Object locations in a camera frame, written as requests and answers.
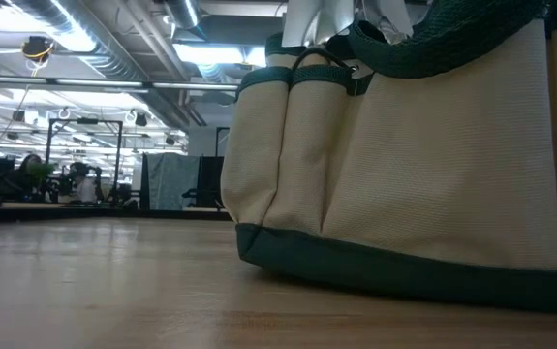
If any cream and green gardening bag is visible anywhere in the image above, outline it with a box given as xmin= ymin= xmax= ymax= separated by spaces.
xmin=219 ymin=0 xmax=557 ymax=317

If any grey partition panel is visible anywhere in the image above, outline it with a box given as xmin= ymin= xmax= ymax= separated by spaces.
xmin=140 ymin=152 xmax=201 ymax=210

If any bright ceiling light panel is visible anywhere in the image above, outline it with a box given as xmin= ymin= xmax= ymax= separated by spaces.
xmin=173 ymin=42 xmax=268 ymax=69

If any person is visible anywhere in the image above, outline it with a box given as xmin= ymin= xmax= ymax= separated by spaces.
xmin=12 ymin=153 xmax=45 ymax=200
xmin=70 ymin=162 xmax=99 ymax=204

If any leafy green potted plant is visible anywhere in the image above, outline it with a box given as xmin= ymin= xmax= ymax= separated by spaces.
xmin=28 ymin=163 xmax=57 ymax=193

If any black room gantry frame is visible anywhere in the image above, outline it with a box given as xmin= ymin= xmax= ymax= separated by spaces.
xmin=45 ymin=118 xmax=124 ymax=195

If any black aluminium table frame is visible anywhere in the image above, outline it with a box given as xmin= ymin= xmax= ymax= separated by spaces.
xmin=0 ymin=202 xmax=234 ymax=225

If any silver round ceiling duct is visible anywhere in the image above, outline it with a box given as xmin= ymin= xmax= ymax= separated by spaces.
xmin=164 ymin=0 xmax=201 ymax=29

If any black ceiling cable reel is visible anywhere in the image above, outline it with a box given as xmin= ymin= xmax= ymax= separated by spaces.
xmin=19 ymin=35 xmax=57 ymax=64

